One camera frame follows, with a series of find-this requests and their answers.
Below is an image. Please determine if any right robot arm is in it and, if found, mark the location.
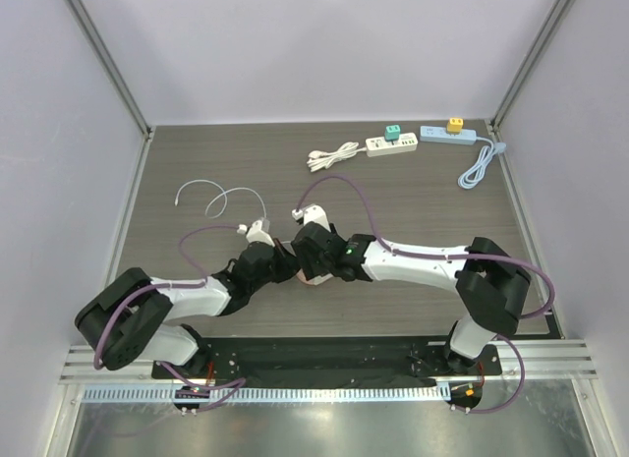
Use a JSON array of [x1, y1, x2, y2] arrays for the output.
[[291, 222, 531, 374]]

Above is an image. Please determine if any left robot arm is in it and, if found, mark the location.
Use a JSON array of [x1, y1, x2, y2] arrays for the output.
[[75, 241, 300, 378]]

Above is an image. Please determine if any blue power strip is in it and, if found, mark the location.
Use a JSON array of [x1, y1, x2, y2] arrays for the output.
[[419, 126, 506, 190]]

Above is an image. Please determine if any white charger cable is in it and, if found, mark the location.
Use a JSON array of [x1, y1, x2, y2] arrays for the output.
[[173, 179, 269, 222]]

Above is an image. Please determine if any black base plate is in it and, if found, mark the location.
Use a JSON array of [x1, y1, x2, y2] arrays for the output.
[[174, 336, 502, 382]]

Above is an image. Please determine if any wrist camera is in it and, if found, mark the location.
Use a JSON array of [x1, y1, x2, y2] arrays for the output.
[[237, 217, 274, 246], [291, 204, 330, 231]]

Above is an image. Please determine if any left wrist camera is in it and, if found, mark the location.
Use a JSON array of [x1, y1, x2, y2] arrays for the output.
[[237, 217, 274, 246]]

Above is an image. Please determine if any teal plug adapter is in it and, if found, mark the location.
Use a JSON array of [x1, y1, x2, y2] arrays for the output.
[[384, 125, 401, 142]]

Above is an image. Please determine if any pink round socket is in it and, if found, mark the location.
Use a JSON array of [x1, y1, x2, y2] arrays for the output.
[[296, 270, 308, 284]]

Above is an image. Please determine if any yellow plug adapter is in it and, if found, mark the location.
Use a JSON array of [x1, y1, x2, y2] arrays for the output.
[[446, 117, 464, 135]]

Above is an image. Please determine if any white cube adapter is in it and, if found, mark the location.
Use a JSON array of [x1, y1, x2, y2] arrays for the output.
[[305, 274, 333, 286]]

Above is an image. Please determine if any white power strip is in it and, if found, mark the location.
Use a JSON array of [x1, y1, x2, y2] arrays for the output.
[[307, 133, 419, 173]]

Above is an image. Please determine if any aluminium front rail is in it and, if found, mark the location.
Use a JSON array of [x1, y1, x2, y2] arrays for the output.
[[59, 339, 600, 385]]

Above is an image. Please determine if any perforated cable duct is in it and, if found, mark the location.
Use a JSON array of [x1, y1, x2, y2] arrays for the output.
[[82, 383, 451, 405]]

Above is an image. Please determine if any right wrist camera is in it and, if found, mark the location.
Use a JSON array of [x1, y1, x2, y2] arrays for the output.
[[291, 204, 330, 231]]

